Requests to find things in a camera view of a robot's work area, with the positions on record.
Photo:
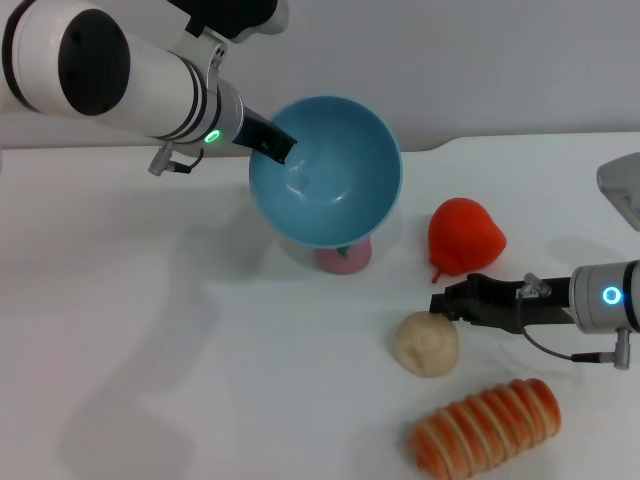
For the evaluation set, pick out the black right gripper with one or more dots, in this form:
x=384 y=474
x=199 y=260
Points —
x=520 y=305

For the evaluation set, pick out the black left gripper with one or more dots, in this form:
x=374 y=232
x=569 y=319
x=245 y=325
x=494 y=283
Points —
x=252 y=130

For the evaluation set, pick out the beige egg yolk pastry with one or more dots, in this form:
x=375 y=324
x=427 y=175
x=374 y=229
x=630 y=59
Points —
x=425 y=345

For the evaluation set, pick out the blue plastic bowl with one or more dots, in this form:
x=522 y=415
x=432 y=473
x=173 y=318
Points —
x=330 y=185

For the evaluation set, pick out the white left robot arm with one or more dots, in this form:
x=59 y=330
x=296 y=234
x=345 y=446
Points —
x=130 y=80

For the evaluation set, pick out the orange pear toy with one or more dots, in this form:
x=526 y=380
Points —
x=465 y=235

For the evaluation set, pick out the pink peach bun toy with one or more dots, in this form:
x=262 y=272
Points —
x=345 y=260

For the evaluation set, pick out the striped orange bread roll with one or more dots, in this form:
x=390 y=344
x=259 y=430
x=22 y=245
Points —
x=485 y=427

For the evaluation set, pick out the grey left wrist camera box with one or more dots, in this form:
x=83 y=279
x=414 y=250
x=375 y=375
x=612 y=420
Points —
x=240 y=15

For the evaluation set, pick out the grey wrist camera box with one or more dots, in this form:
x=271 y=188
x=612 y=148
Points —
x=240 y=15
x=620 y=192

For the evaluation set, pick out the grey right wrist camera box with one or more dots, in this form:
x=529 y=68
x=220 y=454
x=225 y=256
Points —
x=620 y=192

